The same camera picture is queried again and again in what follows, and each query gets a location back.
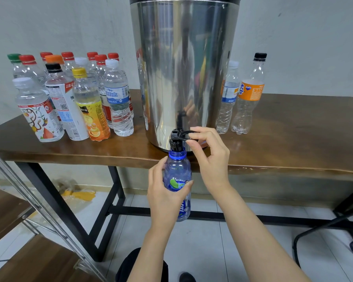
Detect orange label black cap bottle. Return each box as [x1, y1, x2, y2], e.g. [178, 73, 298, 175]
[231, 52, 268, 136]

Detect yellow label plastic bottle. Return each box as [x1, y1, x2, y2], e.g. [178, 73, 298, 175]
[72, 67, 111, 142]

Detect person's right forearm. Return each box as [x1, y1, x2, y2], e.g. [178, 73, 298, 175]
[212, 184, 313, 282]

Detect wooden metal shelf rack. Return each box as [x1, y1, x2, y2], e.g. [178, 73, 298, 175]
[0, 144, 104, 282]

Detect green label plastic water bottle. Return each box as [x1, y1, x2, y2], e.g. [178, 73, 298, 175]
[7, 53, 24, 79]

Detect slim blue label plastic bottle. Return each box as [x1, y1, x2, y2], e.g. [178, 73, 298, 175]
[215, 60, 240, 134]

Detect stainless steel water dispenser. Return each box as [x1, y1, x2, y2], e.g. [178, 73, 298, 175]
[129, 0, 242, 153]

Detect wooden stool with black frame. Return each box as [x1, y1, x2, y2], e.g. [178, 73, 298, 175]
[292, 185, 353, 265]

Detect white cap blue label bottle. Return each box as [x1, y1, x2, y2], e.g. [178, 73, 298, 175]
[104, 59, 135, 137]

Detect blue cap plastic bottle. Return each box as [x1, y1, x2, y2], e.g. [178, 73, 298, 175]
[163, 150, 193, 222]

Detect white patterned label plastic bottle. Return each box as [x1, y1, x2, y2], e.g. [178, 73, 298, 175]
[12, 77, 66, 143]

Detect black metal table frame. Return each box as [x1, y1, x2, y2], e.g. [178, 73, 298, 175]
[15, 161, 353, 262]

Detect white-cap blue-label bottle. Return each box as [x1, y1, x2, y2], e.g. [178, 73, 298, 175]
[74, 57, 101, 90]

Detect person's black trouser leg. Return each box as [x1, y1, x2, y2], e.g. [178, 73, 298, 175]
[116, 248, 169, 282]

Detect person's left hand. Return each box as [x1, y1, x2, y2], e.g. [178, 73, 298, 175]
[147, 155, 194, 233]

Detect person's right hand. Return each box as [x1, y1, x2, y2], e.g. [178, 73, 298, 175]
[185, 127, 231, 194]

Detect yellow debris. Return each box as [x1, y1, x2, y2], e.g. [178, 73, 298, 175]
[59, 188, 96, 202]

